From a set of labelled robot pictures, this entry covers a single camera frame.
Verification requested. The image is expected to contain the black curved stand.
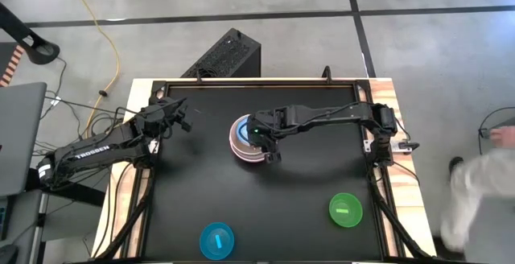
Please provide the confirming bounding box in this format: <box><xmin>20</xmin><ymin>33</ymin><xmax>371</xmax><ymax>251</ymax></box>
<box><xmin>0</xmin><ymin>2</ymin><xmax>61</xmax><ymax>66</ymax></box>

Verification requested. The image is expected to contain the teal translucent bowl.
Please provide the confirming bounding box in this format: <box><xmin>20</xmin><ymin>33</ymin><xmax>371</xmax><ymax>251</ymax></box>
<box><xmin>199</xmin><ymin>221</ymin><xmax>236</xmax><ymax>262</ymax></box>

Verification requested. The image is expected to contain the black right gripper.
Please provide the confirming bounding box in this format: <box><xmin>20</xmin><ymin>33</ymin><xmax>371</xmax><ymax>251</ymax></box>
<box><xmin>246</xmin><ymin>106</ymin><xmax>293</xmax><ymax>165</ymax></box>

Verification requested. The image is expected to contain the grey laptop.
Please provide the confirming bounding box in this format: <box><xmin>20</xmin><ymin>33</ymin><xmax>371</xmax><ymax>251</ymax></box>
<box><xmin>0</xmin><ymin>81</ymin><xmax>48</xmax><ymax>198</ymax></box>

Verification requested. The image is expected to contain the person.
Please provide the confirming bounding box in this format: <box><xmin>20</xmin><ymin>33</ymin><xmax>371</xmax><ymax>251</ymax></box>
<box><xmin>439</xmin><ymin>125</ymin><xmax>515</xmax><ymax>254</ymax></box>

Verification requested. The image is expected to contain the person's shoe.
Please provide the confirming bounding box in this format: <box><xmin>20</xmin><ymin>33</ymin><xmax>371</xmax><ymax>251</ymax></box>
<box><xmin>447</xmin><ymin>155</ymin><xmax>465</xmax><ymax>175</ymax></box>

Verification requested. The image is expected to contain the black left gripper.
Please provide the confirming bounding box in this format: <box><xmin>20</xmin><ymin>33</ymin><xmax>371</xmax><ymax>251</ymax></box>
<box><xmin>135</xmin><ymin>98</ymin><xmax>193</xmax><ymax>137</ymax></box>

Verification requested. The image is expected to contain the light blue bowl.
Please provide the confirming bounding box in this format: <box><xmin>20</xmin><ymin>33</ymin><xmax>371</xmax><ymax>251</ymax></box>
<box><xmin>234</xmin><ymin>117</ymin><xmax>261</xmax><ymax>147</ymax></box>

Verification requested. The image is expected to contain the yellow cable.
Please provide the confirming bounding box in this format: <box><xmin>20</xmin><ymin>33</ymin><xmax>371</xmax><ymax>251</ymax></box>
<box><xmin>62</xmin><ymin>0</ymin><xmax>122</xmax><ymax>138</ymax></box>

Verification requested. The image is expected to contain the black computer tower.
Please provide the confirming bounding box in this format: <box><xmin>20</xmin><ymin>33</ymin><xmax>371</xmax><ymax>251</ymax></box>
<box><xmin>180</xmin><ymin>27</ymin><xmax>262</xmax><ymax>79</ymax></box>

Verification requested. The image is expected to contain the grey hub device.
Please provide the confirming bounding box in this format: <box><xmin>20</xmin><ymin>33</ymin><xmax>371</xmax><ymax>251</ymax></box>
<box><xmin>363</xmin><ymin>138</ymin><xmax>420</xmax><ymax>153</ymax></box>

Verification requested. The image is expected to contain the person's hand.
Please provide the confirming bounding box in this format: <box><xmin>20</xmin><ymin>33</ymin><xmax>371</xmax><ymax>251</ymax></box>
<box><xmin>489</xmin><ymin>126</ymin><xmax>515</xmax><ymax>149</ymax></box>

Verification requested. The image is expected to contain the black table frame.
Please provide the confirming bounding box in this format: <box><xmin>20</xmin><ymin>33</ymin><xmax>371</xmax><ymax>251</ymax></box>
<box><xmin>120</xmin><ymin>77</ymin><xmax>435</xmax><ymax>262</ymax></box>

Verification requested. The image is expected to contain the green translucent bowl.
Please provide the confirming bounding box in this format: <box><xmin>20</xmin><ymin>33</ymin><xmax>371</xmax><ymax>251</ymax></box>
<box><xmin>328</xmin><ymin>192</ymin><xmax>364</xmax><ymax>229</ymax></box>

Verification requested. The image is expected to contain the orange striped board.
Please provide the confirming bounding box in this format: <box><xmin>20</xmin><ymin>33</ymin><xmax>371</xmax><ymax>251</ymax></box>
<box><xmin>0</xmin><ymin>43</ymin><xmax>26</xmax><ymax>89</ymax></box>

